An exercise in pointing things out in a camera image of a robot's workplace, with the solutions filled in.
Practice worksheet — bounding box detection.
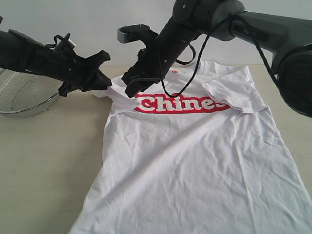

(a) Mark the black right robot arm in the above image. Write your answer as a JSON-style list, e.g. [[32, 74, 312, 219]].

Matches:
[[117, 0, 312, 117]]

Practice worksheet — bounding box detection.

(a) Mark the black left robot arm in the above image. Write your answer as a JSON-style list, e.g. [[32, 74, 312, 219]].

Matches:
[[0, 29, 112, 97]]

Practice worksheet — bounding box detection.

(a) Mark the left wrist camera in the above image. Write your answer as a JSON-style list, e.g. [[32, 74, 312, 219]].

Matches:
[[45, 33, 76, 52]]

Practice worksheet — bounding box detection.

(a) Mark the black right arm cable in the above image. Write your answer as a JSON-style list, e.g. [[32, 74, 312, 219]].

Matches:
[[160, 13, 281, 97]]

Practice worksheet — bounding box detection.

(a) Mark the white t-shirt red print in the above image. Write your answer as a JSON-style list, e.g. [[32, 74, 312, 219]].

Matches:
[[70, 61, 312, 234]]

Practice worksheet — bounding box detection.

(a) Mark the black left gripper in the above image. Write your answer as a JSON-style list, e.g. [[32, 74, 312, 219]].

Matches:
[[46, 48, 112, 97]]

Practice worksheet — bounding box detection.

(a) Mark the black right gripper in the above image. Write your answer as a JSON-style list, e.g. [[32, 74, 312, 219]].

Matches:
[[122, 36, 180, 98]]

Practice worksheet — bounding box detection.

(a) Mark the metal mesh basket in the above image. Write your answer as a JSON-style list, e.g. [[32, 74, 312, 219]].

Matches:
[[0, 68, 62, 118]]

